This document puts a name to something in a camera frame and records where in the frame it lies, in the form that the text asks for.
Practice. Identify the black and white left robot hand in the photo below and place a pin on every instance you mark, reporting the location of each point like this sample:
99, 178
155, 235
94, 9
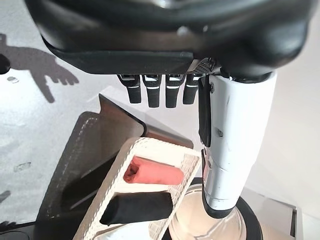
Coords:
155, 32

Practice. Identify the white washing machine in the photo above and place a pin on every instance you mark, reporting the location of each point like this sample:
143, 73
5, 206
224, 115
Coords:
275, 220

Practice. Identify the red rolled cloth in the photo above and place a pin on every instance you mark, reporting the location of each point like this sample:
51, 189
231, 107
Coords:
157, 172

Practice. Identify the white woven laundry basket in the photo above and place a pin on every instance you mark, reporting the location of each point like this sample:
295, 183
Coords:
112, 180

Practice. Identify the black rounded object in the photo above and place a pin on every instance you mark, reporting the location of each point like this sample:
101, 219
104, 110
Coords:
3, 65

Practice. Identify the black rolled cloth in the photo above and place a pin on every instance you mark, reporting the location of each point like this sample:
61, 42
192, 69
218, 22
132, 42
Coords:
140, 207

